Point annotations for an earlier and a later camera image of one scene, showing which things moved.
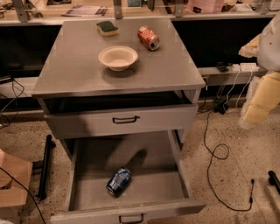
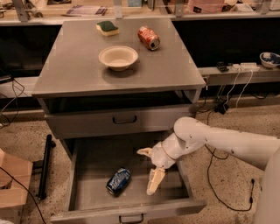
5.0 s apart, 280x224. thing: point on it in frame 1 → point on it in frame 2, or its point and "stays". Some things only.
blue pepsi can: x=118 y=181 stays
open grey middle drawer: x=157 y=191 stays
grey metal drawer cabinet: x=103 y=77 stays
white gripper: x=270 y=48 → x=158 y=155
